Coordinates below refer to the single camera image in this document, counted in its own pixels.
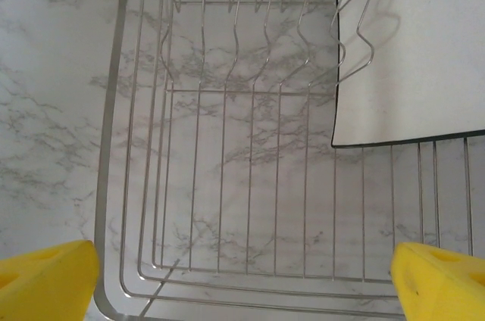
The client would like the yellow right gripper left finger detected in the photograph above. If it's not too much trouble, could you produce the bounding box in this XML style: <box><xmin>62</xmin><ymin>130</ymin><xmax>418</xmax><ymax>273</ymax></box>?
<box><xmin>0</xmin><ymin>239</ymin><xmax>100</xmax><ymax>321</ymax></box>

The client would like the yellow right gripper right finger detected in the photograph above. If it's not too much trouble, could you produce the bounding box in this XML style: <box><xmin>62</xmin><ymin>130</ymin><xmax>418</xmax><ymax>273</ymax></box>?
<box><xmin>390</xmin><ymin>242</ymin><xmax>485</xmax><ymax>321</ymax></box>

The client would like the square white plate black rim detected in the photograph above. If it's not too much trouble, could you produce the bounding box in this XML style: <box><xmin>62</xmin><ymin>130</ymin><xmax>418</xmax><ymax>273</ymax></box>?
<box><xmin>330</xmin><ymin>0</ymin><xmax>485</xmax><ymax>150</ymax></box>

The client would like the metal wire dish rack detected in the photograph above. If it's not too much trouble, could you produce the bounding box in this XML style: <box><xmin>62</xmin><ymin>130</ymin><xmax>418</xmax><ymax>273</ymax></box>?
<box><xmin>92</xmin><ymin>0</ymin><xmax>485</xmax><ymax>321</ymax></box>

